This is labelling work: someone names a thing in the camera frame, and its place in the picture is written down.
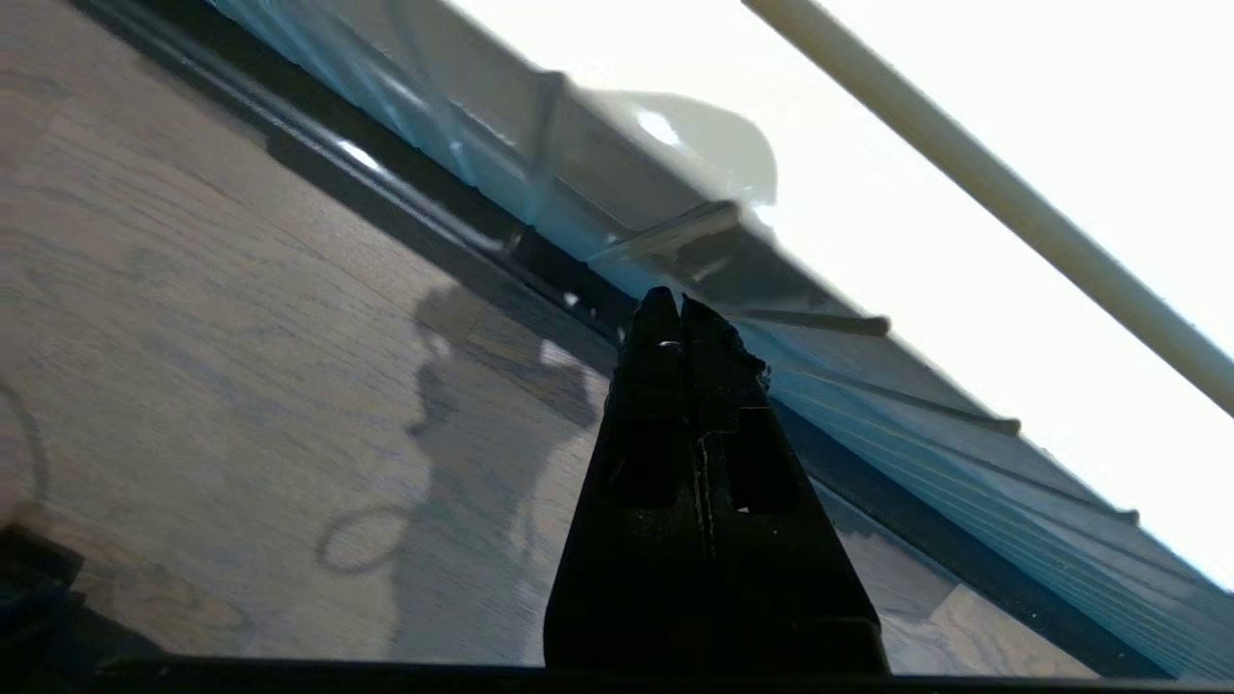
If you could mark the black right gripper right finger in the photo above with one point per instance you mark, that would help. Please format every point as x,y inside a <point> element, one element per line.
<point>786,578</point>

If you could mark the white fluted drawer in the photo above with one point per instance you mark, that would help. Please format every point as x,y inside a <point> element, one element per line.
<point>964,463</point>

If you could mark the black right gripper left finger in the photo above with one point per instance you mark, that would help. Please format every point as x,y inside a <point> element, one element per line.
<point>636,578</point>

